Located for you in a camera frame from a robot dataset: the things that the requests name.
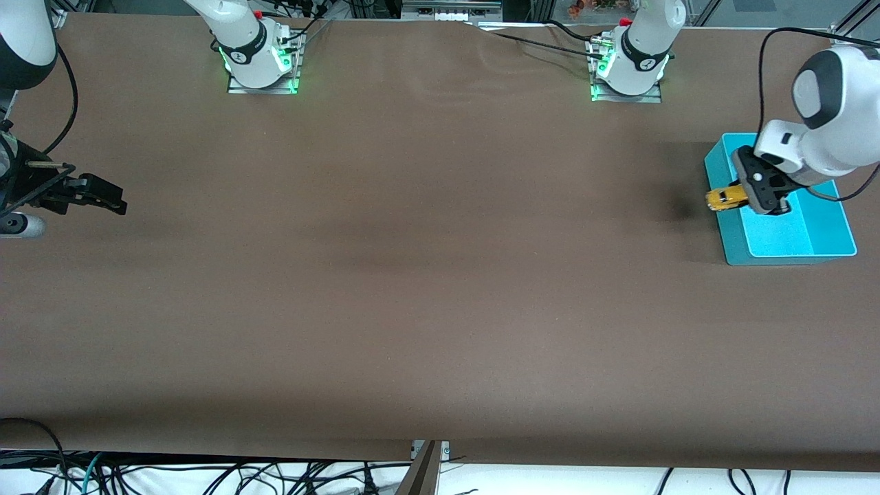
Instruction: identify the yellow beetle toy car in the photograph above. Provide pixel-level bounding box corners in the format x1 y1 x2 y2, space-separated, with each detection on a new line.
705 183 751 212

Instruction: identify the teal plastic storage bin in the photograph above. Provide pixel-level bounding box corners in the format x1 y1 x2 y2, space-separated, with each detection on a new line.
704 133 858 266

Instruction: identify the white power strip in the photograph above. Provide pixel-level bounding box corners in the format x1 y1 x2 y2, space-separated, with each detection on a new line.
401 0 504 23

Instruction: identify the metal table leg beam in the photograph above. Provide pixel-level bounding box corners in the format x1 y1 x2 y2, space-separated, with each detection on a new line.
395 440 442 495

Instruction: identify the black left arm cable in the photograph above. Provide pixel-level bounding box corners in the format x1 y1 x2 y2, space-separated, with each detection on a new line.
758 27 880 203

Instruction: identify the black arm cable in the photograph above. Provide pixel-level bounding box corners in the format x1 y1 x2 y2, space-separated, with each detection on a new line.
40 43 80 157
758 27 880 203

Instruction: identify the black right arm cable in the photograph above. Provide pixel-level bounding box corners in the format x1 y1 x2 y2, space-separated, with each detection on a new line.
40 43 80 157

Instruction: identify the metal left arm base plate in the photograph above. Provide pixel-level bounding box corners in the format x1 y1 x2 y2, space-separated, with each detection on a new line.
588 38 663 105

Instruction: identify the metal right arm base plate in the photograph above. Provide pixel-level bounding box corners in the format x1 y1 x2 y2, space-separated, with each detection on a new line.
227 31 305 96

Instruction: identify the black looped floor cable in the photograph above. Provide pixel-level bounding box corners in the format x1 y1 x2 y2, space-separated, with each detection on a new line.
0 417 71 485

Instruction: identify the black cable lying on table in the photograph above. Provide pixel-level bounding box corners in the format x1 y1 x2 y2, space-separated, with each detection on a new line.
474 19 609 61

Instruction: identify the teal floor cable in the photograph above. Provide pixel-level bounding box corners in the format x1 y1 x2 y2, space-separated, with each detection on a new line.
80 452 105 495

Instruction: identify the metal table edge bracket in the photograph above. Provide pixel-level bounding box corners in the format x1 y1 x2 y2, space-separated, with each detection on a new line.
410 440 452 461

